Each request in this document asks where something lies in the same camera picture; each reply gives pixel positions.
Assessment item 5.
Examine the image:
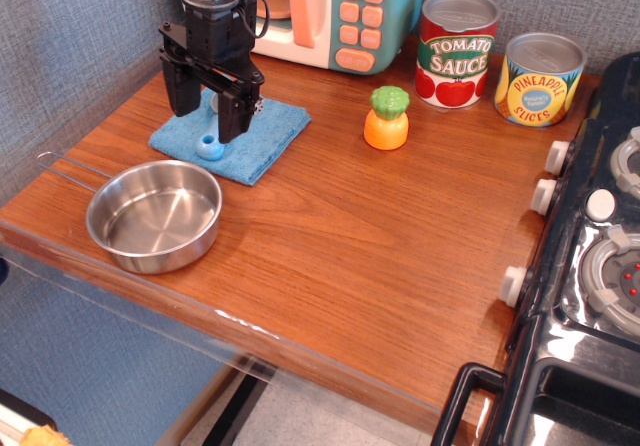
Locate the black toy stove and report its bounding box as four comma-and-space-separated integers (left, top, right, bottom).
432, 53, 639, 445

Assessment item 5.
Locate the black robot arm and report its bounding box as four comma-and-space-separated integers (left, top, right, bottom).
159, 0, 269, 144

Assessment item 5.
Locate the teal toy microwave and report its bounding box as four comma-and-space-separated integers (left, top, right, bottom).
254, 0, 423, 75

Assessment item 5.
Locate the pineapple slices can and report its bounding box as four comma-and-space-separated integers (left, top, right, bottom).
494, 32, 587, 128

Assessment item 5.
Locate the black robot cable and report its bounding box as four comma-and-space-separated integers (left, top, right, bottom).
234, 0, 271, 41

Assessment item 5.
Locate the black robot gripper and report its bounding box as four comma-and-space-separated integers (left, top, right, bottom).
159, 0, 264, 144

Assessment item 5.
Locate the blue handled grey toy spoon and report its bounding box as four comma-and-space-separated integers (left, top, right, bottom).
195, 93, 225, 161

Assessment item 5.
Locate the tomato sauce can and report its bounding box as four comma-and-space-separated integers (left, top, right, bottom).
415, 0, 501, 109

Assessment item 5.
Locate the orange toy carrot shaker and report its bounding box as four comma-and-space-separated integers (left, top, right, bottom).
363, 86, 410, 151

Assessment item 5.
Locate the stainless steel pan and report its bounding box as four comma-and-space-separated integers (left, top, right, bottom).
37, 151, 223, 274

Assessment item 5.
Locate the clear acrylic table guard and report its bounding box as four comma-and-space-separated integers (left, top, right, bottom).
0, 218, 489, 446

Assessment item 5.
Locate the blue folded cloth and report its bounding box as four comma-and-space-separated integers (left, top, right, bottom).
149, 88, 311, 186

